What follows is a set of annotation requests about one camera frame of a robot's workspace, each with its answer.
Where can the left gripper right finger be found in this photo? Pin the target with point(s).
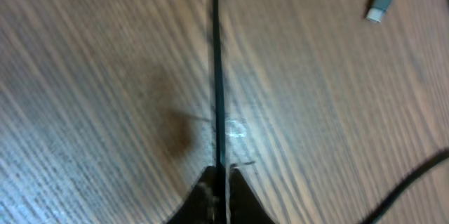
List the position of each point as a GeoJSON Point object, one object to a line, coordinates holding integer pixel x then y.
{"type": "Point", "coordinates": [244, 206]}

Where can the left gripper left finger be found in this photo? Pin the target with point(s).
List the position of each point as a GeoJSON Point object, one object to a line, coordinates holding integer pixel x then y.
{"type": "Point", "coordinates": [200, 206]}

